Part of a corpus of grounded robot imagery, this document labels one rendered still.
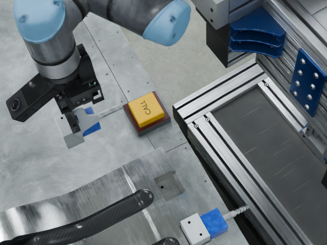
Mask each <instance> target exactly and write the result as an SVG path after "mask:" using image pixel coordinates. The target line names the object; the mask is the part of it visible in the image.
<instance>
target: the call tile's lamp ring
mask: <svg viewBox="0 0 327 245"><path fill-rule="evenodd" d="M152 93H153V94H154V96H155V98H156V99H157V101H158V103H159V105H160V106H161V108H162V110H163V111H164V114H165V115H166V117H163V118H161V119H159V120H157V121H155V122H153V123H151V124H149V125H146V126H144V127H142V128H139V127H138V125H137V123H136V121H135V119H134V118H133V116H132V114H131V112H130V110H129V109H128V107H127V106H128V103H127V104H125V105H123V106H124V108H125V110H126V112H127V113H128V115H129V117H130V119H131V121H132V122H133V124H134V126H135V128H136V130H137V132H141V131H143V130H145V129H147V128H149V127H152V126H154V125H156V124H158V123H160V122H162V121H164V120H166V119H169V118H170V116H169V114H168V113H167V111H166V109H165V108H164V106H163V104H162V102H161V101H160V99H159V97H158V96H157V94H156V92H155V91H153V92H152Z"/></svg>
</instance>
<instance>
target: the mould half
mask: <svg viewBox="0 0 327 245"><path fill-rule="evenodd" d="M170 171H175V169H174V167H173V166H172V164H171V162H170V160H169V158H168V157H167V155H166V153H165V151H164V150H163V148H162V147H159V148H157V149H155V150H153V151H151V152H149V153H147V154H145V155H143V156H141V157H139V158H137V159H134V160H132V161H130V162H128V163H126V164H124V165H122V166H121V167H119V168H117V169H115V170H113V171H111V172H109V173H107V174H105V175H103V176H101V177H99V178H98V179H96V180H94V181H92V182H90V183H88V184H86V185H84V186H82V187H80V188H78V189H76V190H74V191H71V192H69V193H66V194H63V195H60V196H56V197H53V198H49V199H45V200H41V201H36V202H33V203H29V204H25V205H21V206H17V207H14V208H11V209H8V210H5V211H2V212H0V242H1V241H4V240H11V239H13V238H15V237H16V236H19V235H24V234H30V233H35V232H40V231H44V230H48V229H52V228H56V227H60V226H63V225H67V224H70V223H73V222H76V221H78V220H81V219H83V218H86V217H88V216H90V215H92V214H94V213H96V212H98V211H100V210H102V209H104V208H106V207H108V206H109V205H111V204H113V203H115V202H117V201H119V200H121V199H123V198H125V197H127V196H129V195H131V194H133V193H135V192H136V191H138V190H142V189H147V190H150V191H151V192H152V193H153V196H154V199H153V202H152V203H151V205H149V206H148V207H147V208H145V209H144V210H142V211H140V212H138V213H136V214H134V215H132V216H130V217H128V218H126V219H124V220H123V221H121V222H119V223H117V224H115V225H113V226H111V227H109V228H107V229H105V230H103V231H101V232H99V233H97V234H95V235H93V236H91V237H88V238H86V239H84V240H81V241H78V242H75V243H72V244H69V245H152V244H154V243H156V242H158V241H160V240H161V239H163V238H167V237H173V238H175V239H176V240H177V241H178V242H179V244H180V245H189V243H188V241H187V239H186V238H185V236H184V234H183V232H182V230H181V228H180V225H181V224H180V221H182V220H184V219H186V218H188V217H190V216H192V215H194V214H196V213H198V215H199V216H201V215H200V213H199V211H198V210H197V208H196V206H195V204H194V203H193V201H192V199H191V197H190V195H189V194H188V192H187V190H185V191H184V193H182V194H180V195H178V196H176V197H174V198H172V199H170V200H168V201H165V199H164V197H163V195H162V193H161V191H160V190H159V188H158V186H157V184H156V182H155V180H154V179H155V178H157V177H159V176H161V175H163V174H165V173H168V172H170Z"/></svg>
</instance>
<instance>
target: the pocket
mask: <svg viewBox="0 0 327 245"><path fill-rule="evenodd" d="M154 180H155V182H156V184H157V186H158V188H159V190H160V191H161V193H162V195H163V197H164V199H165V201H168V200H170V199H172V198H174V197H176V196H178V195H180V194H182V193H184V191H185V189H184V187H183V185H182V184H181V182H180V180H179V178H178V177H177V175H176V172H175V171H170V172H168V173H165V174H163V175H161V176H159V177H157V178H155V179H154Z"/></svg>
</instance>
